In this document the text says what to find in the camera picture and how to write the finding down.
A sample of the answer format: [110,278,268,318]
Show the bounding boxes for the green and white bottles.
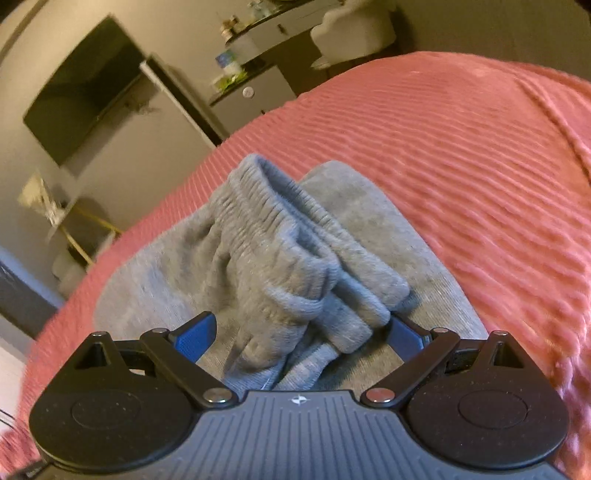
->
[213,50,246,89]

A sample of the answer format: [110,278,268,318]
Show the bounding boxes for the black wall television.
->
[23,16,147,168]

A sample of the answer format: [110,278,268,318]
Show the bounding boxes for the dark door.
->
[0,258,64,340]

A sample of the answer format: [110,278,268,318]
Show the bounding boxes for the pink ribbed blanket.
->
[0,51,591,480]

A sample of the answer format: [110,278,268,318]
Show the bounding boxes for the white door panel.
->
[140,54,225,149]

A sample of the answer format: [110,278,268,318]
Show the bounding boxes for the white cabinet with round knob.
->
[209,64,297,136]

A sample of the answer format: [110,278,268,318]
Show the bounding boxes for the grey sweat pants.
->
[92,154,489,393]

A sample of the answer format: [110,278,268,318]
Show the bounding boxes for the white cloud-shaped chair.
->
[309,0,399,71]

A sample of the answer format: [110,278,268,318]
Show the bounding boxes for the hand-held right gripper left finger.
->
[75,311,237,407]

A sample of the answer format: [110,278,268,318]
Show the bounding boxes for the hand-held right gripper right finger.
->
[359,318,526,408]

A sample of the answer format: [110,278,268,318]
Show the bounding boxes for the dark desk with white drawers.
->
[225,0,334,65]

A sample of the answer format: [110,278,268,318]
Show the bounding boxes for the yellow-legged tiered side table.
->
[17,170,124,266]

